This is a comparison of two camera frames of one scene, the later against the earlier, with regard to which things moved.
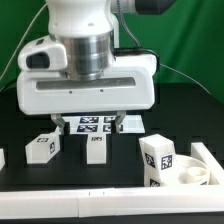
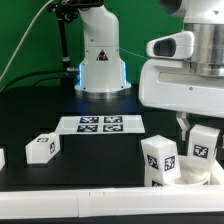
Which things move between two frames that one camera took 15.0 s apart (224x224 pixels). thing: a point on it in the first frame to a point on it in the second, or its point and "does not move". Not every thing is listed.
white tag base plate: [101, 124] does not move
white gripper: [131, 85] to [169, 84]
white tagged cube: [96, 148] to [203, 144]
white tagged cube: [43, 148] does not move
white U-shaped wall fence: [119, 202] does not move
